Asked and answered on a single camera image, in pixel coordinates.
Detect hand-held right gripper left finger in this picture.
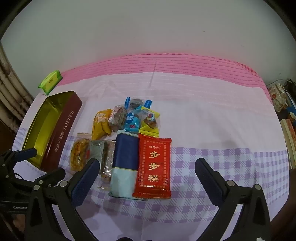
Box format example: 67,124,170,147
25,158,100,241

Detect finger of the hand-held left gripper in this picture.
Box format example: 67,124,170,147
9,148,37,164
35,167,66,188

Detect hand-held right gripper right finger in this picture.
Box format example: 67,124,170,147
195,158,272,241

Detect clear brown bar packet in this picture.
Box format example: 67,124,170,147
98,140,116,189

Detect clear fried twist packet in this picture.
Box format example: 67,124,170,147
70,133,92,173

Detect grey-green snack packet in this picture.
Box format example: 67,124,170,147
89,140,105,163

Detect navy and pale blue packet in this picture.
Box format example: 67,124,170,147
109,130,139,200

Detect maroon tin box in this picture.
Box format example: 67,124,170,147
21,91,83,172

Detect red cake packet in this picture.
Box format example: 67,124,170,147
132,134,172,199

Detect orange snack packet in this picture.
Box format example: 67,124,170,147
92,108,114,141

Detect brown patterned snack packet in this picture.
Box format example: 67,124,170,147
108,104,128,132

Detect blue plum candy packet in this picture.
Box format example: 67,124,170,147
124,107,145,133

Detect yellow snack packet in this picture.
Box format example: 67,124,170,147
139,107,161,137

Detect clear candy packet blue ends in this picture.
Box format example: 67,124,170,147
124,97,153,110

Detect brown wooden cabinet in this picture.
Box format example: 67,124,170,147
0,116,22,151

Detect pink and purple checked tablecloth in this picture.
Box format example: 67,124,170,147
11,53,289,241

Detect beige patterned curtain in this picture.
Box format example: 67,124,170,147
0,42,35,116

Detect green tissue pack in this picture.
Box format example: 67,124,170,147
38,70,63,96

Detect floral teapot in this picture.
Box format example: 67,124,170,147
267,82,289,113

